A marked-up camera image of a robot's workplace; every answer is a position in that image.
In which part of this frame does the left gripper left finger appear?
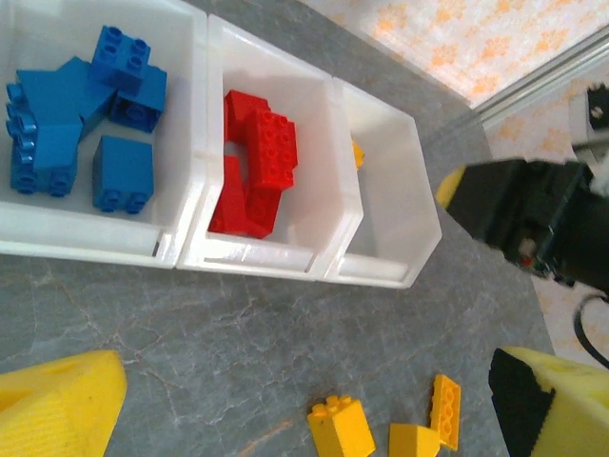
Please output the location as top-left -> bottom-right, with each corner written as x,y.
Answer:
0,349 -> 128,457

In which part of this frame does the white plastic bin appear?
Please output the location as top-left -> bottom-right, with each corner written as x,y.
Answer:
0,0 -> 208,270
176,12 -> 365,282
323,75 -> 443,290

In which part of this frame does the yellow half-round lego brick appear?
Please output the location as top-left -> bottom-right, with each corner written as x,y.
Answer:
435,166 -> 466,209

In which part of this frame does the yellow flat lego plate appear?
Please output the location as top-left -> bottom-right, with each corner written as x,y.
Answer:
429,373 -> 462,451

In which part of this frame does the blue sloped lego brick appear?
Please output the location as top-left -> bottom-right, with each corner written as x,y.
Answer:
16,55 -> 113,139
32,126 -> 82,196

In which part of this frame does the thin black cable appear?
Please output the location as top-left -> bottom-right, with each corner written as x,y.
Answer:
577,292 -> 609,368

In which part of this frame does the yellow sloped lego brick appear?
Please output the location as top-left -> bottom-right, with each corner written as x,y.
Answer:
388,422 -> 442,457

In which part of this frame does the long red lego brick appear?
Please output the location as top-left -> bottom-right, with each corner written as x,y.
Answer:
245,108 -> 301,191
223,89 -> 270,144

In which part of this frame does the aluminium frame post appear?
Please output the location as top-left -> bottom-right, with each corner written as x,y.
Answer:
451,23 -> 609,134

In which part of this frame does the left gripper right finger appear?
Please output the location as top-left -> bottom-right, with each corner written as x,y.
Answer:
488,346 -> 609,457

